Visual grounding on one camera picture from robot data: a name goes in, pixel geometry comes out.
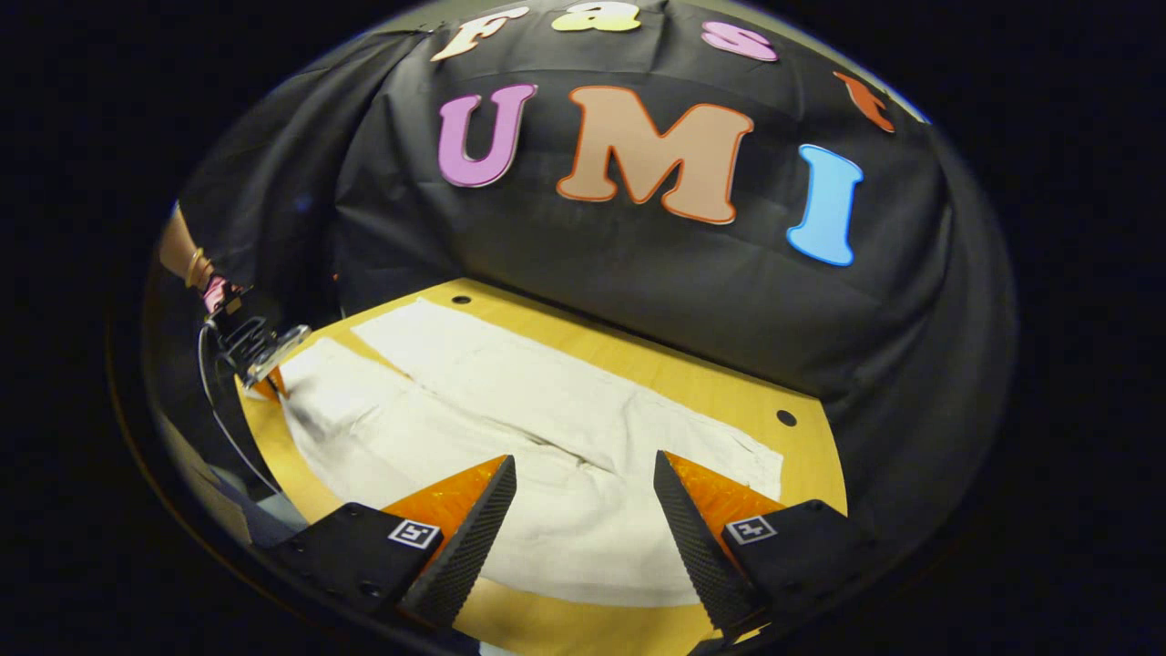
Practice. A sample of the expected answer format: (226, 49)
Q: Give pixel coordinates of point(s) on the cream white jeans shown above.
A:
(547, 410)

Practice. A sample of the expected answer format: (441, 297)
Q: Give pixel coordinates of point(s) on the black backdrop cloth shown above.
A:
(638, 273)

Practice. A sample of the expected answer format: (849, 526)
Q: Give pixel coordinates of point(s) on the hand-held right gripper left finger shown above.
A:
(469, 547)

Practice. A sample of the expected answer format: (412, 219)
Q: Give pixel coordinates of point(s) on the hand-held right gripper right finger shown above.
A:
(697, 547)

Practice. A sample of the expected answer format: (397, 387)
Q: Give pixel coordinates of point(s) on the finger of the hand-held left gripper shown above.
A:
(269, 386)

